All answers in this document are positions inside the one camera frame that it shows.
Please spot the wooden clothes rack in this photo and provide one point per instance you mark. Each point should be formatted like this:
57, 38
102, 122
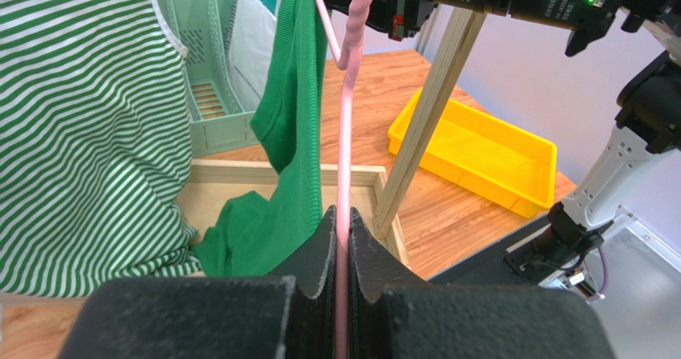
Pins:
298, 188

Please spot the yellow plastic tray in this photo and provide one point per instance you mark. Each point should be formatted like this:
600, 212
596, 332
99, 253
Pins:
493, 159

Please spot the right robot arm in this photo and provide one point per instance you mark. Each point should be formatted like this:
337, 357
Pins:
646, 129

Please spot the pink wire hanger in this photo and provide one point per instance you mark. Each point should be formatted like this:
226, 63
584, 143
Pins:
347, 55

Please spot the mint green file organizer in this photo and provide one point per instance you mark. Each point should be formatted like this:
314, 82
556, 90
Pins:
217, 121

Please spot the green white striped tank top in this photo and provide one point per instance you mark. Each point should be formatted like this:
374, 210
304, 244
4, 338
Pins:
95, 146

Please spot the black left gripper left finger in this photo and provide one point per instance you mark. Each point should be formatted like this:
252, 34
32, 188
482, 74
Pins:
287, 313

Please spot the white folders in organizer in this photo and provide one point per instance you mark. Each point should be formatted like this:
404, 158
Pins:
249, 50

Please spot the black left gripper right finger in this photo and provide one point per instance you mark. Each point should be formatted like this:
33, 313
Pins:
478, 308

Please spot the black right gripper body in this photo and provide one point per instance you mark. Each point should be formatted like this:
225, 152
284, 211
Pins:
399, 19

